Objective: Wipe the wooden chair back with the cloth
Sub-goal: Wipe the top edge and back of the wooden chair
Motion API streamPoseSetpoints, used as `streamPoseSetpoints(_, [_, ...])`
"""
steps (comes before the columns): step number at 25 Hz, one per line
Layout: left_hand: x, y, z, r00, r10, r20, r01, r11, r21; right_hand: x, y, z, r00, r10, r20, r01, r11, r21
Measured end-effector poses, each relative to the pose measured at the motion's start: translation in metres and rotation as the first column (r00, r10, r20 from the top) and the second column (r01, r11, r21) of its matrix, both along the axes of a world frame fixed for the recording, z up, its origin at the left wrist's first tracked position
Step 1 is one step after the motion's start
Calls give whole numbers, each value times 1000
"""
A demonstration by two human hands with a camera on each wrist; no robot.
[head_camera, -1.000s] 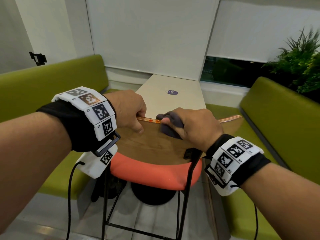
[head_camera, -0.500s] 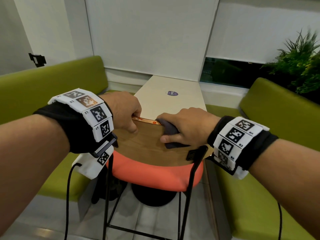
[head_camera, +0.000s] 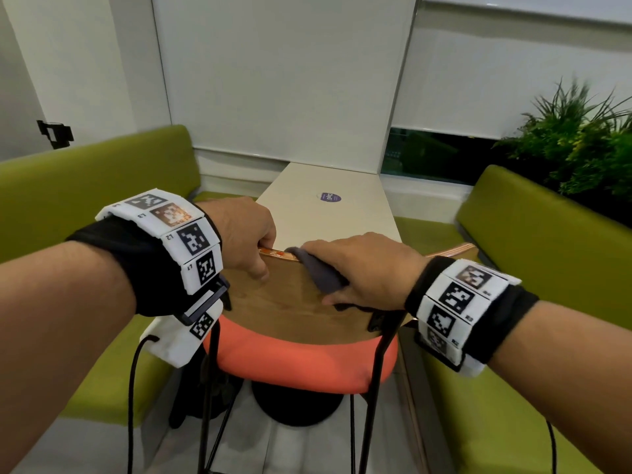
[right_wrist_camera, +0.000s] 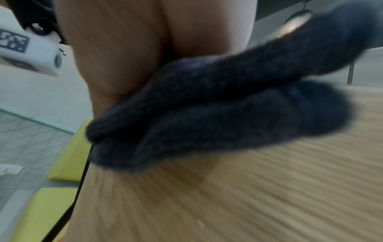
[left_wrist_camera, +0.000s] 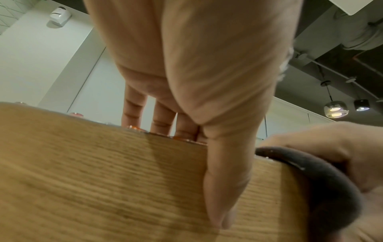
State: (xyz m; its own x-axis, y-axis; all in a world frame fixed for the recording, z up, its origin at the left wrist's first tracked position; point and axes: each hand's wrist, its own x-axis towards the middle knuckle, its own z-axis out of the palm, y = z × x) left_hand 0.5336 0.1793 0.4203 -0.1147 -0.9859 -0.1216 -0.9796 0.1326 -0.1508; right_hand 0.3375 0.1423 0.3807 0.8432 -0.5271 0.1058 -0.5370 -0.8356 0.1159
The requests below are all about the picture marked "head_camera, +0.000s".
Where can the white tag wrist band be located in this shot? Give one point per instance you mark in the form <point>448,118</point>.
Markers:
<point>128,261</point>
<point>494,315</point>

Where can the person's left hand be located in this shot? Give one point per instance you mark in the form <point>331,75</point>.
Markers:
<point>242,231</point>

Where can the dark window pane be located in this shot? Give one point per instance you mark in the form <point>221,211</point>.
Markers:
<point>429,157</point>

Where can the dark grey cleaning cloth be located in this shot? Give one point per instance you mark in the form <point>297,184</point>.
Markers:
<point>321,276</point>

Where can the green leafy plant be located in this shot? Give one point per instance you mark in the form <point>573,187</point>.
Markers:
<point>577,148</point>

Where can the black wall bracket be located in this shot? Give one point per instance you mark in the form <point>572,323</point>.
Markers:
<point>57,134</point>

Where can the white roller blind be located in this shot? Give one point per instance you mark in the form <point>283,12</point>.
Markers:
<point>494,73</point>
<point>281,78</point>

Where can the purple round sticker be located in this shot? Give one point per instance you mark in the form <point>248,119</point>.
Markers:
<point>329,197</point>

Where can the white table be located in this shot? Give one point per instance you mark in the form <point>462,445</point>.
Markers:
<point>306,217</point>

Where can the wooden chair with orange seat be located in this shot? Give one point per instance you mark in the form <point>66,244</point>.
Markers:
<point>281,310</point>

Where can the person's right forearm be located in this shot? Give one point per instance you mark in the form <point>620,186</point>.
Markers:
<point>573,389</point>

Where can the person's right hand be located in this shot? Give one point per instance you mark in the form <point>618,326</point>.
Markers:
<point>380,271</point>

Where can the black round table base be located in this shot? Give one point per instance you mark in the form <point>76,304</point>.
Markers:
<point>296,407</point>

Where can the green upholstered bench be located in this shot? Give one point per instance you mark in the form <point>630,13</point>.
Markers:
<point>543,251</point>
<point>74,192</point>

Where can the person's left forearm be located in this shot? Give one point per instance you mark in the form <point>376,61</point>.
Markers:
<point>59,340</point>

